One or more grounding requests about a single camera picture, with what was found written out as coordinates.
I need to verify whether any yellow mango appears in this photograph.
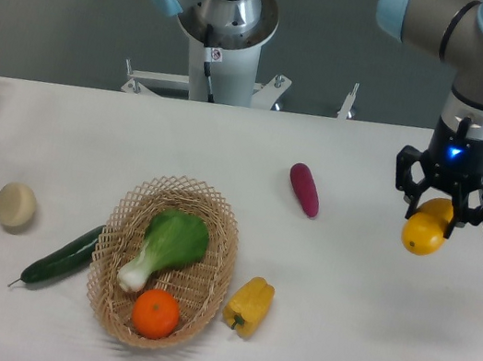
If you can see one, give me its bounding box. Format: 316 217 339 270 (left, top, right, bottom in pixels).
401 197 454 256

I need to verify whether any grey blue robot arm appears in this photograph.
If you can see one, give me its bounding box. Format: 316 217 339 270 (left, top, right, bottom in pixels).
150 0 483 234

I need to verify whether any woven wicker basket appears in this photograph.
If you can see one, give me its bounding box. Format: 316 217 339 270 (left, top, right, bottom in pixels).
88 176 239 349

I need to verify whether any green cucumber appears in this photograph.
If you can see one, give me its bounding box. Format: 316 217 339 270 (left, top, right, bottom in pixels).
7 225 104 287

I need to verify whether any purple sweet potato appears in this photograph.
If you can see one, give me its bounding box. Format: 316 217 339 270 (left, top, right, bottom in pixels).
289 163 320 218

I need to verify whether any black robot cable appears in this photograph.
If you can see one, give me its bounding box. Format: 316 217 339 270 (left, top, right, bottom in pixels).
192 24 228 105

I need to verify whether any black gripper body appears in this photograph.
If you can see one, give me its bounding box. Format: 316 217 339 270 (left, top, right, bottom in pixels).
419 118 483 193

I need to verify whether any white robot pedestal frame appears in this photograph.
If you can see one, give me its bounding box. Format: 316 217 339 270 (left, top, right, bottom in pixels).
119 20 365 134

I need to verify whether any yellow bell pepper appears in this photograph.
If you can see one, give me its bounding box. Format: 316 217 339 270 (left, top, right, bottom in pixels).
222 276 276 339

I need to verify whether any orange tangerine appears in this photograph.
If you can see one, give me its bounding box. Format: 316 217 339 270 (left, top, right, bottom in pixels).
131 288 180 340

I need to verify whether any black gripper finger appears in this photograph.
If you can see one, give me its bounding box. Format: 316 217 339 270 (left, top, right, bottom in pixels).
443 181 483 239
395 146 434 219

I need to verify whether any green bok choy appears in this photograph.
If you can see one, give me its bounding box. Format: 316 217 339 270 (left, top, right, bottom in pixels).
116 209 209 293

